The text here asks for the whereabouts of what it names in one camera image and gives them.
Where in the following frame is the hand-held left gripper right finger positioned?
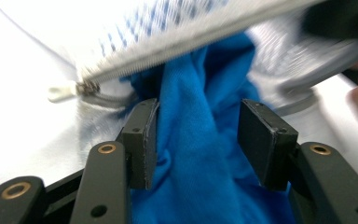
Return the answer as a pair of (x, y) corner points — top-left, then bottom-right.
(237, 98), (300, 191)

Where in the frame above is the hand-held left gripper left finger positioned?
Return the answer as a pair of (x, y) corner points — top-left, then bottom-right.
(117, 97), (161, 191)

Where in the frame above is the blue garment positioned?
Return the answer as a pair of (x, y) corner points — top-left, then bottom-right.
(119, 32), (296, 224)

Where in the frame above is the white mesh laundry bag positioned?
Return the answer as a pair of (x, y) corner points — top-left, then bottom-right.
(0, 0), (358, 150)

